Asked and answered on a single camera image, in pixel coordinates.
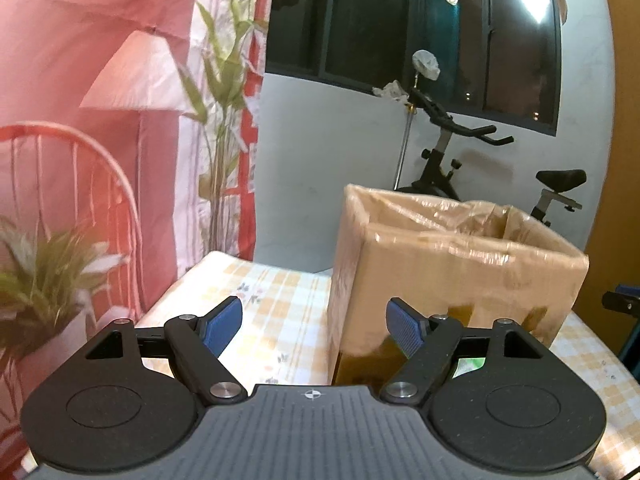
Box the checkered floral bedsheet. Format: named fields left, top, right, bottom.
left=14, top=250, right=640, bottom=480

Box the brown cardboard box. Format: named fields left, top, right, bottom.
left=328, top=184, right=589, bottom=389

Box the black exercise bike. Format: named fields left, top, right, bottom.
left=392, top=49, right=587, bottom=229

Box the pink printed backdrop curtain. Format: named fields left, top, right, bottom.
left=1, top=0, right=271, bottom=479

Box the dark glass window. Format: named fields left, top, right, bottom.
left=267, top=0, right=561, bottom=136

